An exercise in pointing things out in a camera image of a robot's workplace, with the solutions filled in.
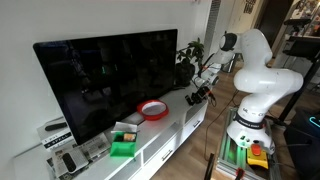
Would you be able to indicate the yellow emergency stop box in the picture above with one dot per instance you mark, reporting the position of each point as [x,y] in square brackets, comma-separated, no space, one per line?
[257,156]

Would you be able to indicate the black desk frame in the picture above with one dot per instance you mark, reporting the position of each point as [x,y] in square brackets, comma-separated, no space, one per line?
[303,50]

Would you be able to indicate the metal robot base platform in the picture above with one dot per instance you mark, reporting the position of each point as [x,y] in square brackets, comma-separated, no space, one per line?
[230,156]

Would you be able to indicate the black remote control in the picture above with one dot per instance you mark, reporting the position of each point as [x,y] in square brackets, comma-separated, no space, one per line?
[188,100]

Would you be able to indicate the white tv stand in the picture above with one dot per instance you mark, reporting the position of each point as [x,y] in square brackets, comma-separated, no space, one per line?
[160,133]

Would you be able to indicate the long black remote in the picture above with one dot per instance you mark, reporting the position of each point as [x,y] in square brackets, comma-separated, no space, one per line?
[55,126]

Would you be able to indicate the white booklet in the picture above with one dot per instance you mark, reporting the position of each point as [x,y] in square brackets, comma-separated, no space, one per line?
[78,158]

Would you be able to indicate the small black remote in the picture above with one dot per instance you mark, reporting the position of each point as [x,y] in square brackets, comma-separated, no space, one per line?
[69,162]

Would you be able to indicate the potted green plant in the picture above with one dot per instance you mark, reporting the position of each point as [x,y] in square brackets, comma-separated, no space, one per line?
[186,66]

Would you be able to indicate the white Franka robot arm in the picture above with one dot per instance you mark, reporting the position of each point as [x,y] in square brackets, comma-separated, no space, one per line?
[266,83]

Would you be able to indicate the green box with white lid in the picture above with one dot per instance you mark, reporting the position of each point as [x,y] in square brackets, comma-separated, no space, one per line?
[122,146]

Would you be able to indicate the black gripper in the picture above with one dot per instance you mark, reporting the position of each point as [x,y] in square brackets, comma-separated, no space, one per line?
[204,92]

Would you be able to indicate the red bowl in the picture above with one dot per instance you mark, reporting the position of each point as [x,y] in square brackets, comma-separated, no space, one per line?
[152,110]

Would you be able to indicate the black flat screen television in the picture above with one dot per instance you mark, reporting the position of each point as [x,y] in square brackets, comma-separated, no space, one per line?
[110,80]

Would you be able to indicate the white labelled box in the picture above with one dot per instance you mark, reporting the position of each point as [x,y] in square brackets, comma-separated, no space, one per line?
[55,138]

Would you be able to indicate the newspaper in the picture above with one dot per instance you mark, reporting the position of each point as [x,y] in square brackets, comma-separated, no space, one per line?
[96,145]

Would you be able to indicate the black case with cyan light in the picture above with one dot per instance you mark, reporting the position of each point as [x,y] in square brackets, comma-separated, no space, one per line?
[305,146]

